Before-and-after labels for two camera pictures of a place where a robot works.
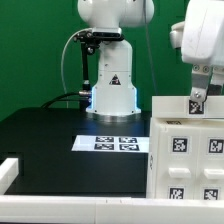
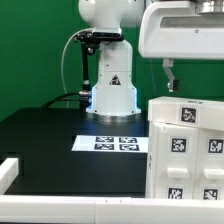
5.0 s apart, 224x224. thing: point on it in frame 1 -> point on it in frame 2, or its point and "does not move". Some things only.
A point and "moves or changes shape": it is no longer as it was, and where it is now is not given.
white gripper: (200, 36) -> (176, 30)
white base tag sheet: (112, 143) does not move
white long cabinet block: (183, 107) moves or changes shape
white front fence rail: (106, 210) does not move
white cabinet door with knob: (211, 164) does not move
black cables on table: (72, 96) does not move
